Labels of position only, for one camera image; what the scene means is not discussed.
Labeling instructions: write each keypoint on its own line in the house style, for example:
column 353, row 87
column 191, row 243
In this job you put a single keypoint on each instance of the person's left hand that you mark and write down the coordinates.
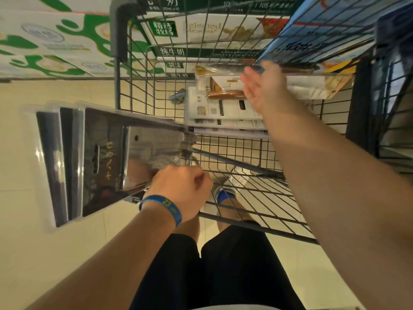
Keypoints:
column 180, row 190

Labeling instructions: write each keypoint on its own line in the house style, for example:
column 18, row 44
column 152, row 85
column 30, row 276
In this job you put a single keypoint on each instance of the person's right hand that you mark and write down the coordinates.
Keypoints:
column 266, row 87

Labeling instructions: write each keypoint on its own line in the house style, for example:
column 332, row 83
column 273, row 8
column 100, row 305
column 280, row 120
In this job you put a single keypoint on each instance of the pile of white knife packets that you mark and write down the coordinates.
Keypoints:
column 226, row 109

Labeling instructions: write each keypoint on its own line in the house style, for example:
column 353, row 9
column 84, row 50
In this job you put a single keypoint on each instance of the person's left forearm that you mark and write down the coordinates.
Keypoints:
column 113, row 264

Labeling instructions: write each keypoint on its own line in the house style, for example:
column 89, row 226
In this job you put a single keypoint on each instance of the stack of light blue cartons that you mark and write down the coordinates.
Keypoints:
column 306, row 32

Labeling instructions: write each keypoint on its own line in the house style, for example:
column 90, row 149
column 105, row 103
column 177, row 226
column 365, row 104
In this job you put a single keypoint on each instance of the person's leg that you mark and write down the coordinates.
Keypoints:
column 232, row 213
column 188, row 227

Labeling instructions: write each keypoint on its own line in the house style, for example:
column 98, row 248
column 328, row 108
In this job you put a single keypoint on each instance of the person's left leg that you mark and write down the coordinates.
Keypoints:
column 188, row 227

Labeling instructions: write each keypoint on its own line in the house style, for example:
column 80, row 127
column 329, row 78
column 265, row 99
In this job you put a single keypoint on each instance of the black shorts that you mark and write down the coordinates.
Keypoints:
column 232, row 271

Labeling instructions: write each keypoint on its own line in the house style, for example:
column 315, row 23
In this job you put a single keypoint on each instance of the black cleaver packets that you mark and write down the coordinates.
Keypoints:
column 393, row 32
column 100, row 164

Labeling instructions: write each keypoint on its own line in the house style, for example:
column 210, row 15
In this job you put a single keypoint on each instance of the dark cart seat panel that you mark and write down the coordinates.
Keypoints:
column 359, row 109

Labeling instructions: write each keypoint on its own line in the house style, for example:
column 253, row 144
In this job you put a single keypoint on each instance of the blue right sock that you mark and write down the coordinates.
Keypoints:
column 226, row 195

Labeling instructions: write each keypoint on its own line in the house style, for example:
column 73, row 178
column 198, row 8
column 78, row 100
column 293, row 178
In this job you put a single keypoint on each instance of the person's right leg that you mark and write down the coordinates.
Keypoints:
column 232, row 213

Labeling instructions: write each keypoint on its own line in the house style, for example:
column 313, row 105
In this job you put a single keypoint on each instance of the white right shoe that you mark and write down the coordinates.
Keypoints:
column 238, row 180

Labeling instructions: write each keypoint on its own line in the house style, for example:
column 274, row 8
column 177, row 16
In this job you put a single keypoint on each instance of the person's right forearm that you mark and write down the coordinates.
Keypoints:
column 338, row 196

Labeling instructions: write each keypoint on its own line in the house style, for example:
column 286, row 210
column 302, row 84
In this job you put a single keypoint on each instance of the stack of dark green cartons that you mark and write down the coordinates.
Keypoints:
column 193, row 29

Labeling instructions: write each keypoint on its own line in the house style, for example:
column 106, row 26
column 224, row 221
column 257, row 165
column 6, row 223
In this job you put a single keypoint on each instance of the blue wristband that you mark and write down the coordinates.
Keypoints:
column 164, row 204

